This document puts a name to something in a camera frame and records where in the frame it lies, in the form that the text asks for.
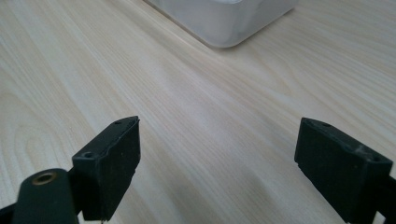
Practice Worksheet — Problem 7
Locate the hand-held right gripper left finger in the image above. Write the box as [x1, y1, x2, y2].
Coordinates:
[72, 115, 142, 222]

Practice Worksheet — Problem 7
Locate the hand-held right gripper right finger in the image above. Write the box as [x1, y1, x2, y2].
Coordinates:
[293, 117, 394, 224]

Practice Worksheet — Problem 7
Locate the clear plastic container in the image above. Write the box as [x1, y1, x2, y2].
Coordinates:
[143, 0, 301, 49]

